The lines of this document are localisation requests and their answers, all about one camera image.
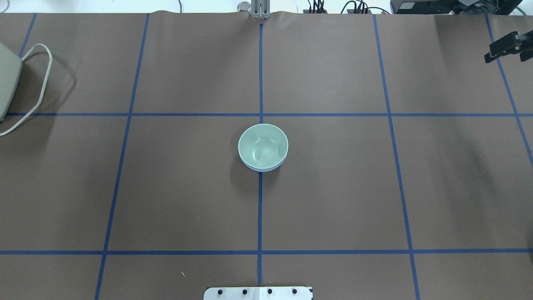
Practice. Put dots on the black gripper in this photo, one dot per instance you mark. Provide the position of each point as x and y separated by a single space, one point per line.
505 49

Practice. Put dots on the green bowl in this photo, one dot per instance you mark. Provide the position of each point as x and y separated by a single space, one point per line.
263 141

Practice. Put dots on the blue bowl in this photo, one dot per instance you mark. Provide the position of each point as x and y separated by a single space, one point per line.
263 165

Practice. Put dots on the orange black power strip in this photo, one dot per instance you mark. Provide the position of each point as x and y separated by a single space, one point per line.
347 7

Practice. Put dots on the small metal cylinder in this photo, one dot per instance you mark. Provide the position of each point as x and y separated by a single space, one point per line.
244 6

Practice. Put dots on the white toaster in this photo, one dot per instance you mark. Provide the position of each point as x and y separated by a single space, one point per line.
10 72

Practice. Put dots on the aluminium frame post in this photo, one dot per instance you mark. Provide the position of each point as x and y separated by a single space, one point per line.
260 9

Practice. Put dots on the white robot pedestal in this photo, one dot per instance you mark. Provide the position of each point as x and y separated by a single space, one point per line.
259 293

